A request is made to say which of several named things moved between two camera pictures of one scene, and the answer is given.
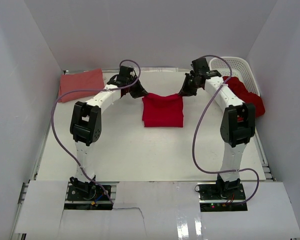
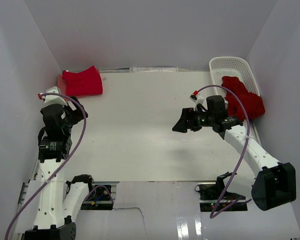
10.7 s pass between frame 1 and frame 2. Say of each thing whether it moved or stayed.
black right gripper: moved
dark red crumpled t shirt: stayed
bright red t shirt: moved
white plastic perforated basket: stayed
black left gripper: moved
